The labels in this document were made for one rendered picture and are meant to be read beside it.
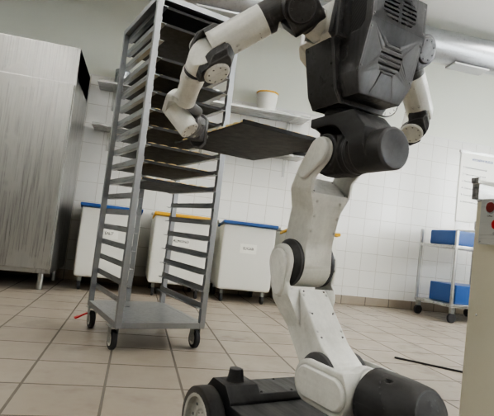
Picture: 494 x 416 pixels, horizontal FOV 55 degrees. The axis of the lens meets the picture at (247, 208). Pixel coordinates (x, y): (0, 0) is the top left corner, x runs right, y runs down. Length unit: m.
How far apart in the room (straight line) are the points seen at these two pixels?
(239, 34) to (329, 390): 0.95
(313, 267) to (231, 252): 3.06
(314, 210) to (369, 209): 4.29
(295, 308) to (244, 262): 3.10
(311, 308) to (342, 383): 0.27
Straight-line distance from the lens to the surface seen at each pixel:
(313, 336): 1.36
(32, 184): 4.19
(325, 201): 1.41
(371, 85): 1.33
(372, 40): 1.33
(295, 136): 1.65
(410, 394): 1.15
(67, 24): 5.45
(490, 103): 6.78
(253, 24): 1.36
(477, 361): 1.67
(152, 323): 2.49
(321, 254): 1.44
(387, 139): 1.25
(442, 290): 5.57
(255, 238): 4.49
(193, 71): 1.40
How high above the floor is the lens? 0.64
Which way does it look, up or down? 3 degrees up
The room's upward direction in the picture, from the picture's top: 7 degrees clockwise
